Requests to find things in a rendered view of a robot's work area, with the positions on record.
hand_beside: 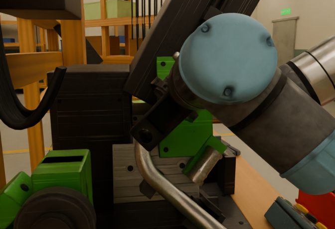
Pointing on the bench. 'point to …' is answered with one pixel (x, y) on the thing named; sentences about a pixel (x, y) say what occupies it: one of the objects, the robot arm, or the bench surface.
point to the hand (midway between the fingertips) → (167, 104)
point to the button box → (287, 216)
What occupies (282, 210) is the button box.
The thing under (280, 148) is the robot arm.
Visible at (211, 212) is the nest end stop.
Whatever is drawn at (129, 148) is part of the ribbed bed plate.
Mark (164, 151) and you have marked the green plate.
